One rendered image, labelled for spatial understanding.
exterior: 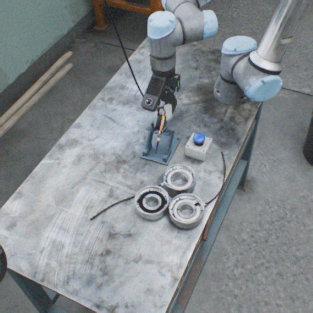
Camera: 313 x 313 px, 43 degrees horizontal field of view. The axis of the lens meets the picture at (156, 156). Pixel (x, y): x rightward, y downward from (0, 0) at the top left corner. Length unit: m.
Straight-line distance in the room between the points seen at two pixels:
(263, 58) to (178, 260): 0.67
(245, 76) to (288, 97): 1.53
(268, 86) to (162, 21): 0.44
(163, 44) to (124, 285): 0.65
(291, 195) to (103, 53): 1.81
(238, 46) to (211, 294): 1.13
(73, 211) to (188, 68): 0.79
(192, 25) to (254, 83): 0.32
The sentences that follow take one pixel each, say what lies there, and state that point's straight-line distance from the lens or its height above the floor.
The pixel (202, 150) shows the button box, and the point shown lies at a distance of 1.30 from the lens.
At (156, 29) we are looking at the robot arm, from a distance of 1.07.
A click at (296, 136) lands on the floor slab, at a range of 2.60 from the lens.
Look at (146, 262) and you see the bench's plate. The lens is 1.13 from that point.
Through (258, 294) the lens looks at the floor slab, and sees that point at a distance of 1.99.
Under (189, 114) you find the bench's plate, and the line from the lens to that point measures 1.48.
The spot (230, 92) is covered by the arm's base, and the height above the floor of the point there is 0.85.
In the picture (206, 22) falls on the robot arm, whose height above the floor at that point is 1.24.
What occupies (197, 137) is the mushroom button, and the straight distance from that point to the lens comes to 1.30.
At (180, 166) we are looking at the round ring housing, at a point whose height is 0.83.
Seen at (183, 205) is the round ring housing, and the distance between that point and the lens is 1.19.
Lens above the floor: 1.82
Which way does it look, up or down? 50 degrees down
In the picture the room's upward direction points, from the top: 4 degrees counter-clockwise
